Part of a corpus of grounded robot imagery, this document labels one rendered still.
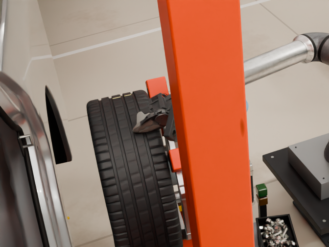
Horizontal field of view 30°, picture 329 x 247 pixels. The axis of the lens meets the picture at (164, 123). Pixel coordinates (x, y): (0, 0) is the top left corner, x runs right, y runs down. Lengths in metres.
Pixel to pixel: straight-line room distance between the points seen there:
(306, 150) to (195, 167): 1.65
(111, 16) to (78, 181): 2.26
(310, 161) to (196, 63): 1.77
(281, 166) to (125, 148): 1.32
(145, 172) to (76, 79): 2.80
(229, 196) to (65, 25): 4.18
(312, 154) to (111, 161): 1.35
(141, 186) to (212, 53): 0.78
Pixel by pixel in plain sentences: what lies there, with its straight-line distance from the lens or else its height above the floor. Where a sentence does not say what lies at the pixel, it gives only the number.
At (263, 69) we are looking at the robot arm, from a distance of 2.29.
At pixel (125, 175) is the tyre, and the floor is 1.07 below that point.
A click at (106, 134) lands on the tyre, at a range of 2.12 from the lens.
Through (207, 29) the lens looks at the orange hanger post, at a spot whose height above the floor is 1.75.
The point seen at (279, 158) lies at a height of 0.30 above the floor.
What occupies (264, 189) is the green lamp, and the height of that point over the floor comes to 0.66.
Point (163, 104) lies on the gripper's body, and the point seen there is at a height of 1.26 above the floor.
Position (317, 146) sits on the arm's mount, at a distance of 3.19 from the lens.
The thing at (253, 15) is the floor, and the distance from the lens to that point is 5.36.
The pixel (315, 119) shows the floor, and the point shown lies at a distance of 4.05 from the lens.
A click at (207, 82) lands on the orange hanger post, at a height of 1.62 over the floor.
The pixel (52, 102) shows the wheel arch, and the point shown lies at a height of 1.09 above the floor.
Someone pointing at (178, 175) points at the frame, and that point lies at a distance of 2.12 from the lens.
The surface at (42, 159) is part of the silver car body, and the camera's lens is 1.84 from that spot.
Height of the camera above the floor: 2.38
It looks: 35 degrees down
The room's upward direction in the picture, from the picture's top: 9 degrees counter-clockwise
